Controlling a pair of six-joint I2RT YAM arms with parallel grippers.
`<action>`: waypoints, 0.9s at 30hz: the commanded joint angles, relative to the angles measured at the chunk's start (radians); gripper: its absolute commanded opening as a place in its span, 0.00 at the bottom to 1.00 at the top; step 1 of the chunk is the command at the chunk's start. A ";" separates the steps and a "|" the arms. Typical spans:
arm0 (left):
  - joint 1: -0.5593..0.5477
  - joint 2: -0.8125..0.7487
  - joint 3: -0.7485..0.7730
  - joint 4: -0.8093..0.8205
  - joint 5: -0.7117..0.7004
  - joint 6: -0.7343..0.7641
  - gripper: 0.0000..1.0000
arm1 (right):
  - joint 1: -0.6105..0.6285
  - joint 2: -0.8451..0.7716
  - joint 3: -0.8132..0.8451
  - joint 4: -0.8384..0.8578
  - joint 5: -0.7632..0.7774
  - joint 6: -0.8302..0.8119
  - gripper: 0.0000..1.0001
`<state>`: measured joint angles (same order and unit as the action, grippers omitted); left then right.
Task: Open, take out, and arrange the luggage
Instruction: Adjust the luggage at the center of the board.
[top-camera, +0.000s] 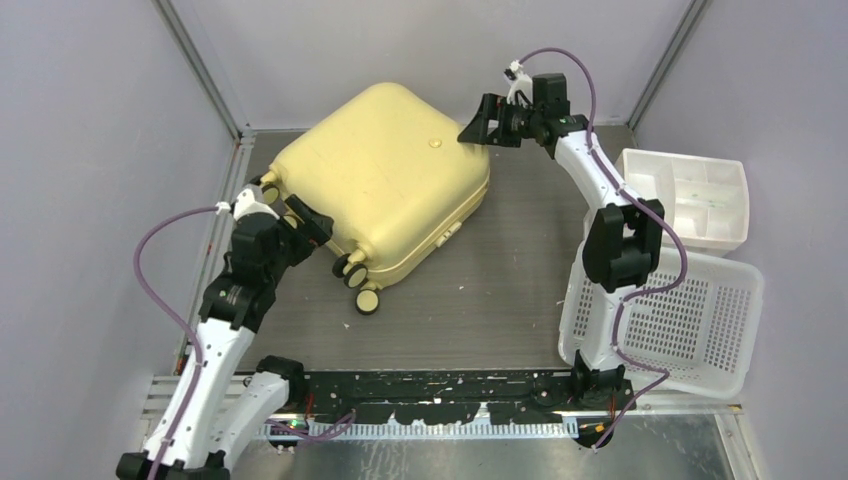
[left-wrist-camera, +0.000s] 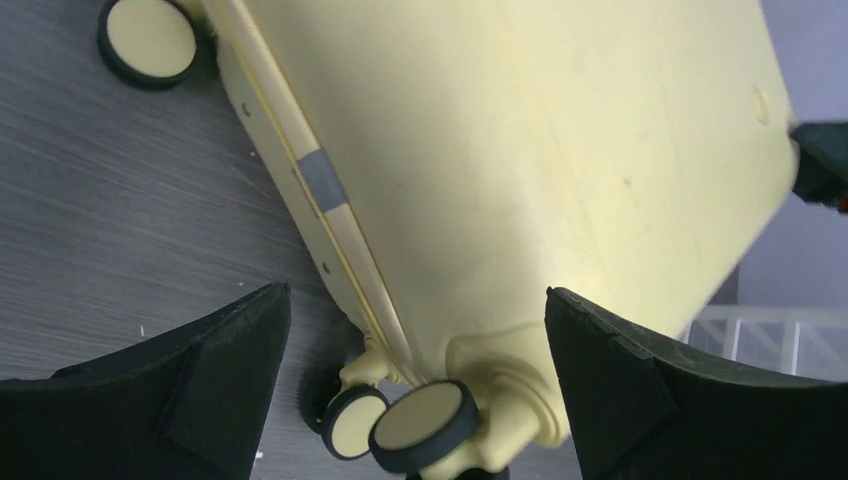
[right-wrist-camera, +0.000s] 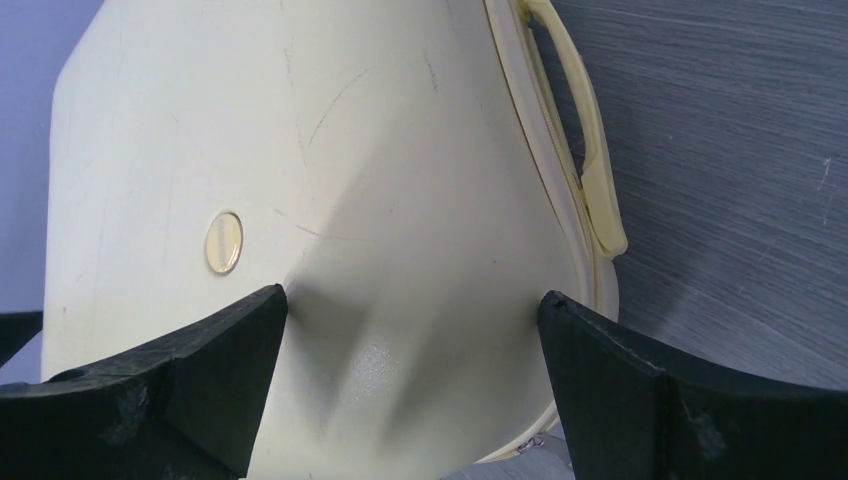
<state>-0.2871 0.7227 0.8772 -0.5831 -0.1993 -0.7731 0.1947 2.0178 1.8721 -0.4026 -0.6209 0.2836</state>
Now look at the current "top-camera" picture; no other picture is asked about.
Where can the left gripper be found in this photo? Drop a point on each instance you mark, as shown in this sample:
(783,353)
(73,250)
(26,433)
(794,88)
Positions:
(316,230)

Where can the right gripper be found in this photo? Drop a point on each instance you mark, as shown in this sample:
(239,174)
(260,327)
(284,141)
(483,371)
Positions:
(494,109)

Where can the yellow hard-shell suitcase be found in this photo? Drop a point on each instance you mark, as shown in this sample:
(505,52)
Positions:
(390,172)

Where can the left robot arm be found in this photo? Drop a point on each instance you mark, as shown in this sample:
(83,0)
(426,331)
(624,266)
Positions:
(197,438)

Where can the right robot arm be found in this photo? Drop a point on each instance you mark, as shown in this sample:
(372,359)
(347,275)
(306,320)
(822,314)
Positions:
(622,234)

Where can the white divided organizer tray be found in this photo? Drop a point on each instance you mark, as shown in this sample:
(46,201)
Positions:
(706,200)

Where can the white perforated plastic basket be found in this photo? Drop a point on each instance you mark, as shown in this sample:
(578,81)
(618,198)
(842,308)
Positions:
(702,332)

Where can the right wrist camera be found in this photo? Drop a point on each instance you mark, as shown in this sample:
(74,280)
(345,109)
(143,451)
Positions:
(520,84)

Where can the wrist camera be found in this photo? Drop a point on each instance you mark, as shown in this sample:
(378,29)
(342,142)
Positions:
(520,84)
(250,200)

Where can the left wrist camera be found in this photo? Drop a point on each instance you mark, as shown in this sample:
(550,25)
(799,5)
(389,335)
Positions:
(250,200)

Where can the slotted metal cable duct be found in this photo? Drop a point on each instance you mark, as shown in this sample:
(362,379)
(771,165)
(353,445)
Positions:
(477,429)

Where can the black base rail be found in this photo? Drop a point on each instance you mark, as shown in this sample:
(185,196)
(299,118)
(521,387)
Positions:
(442,397)

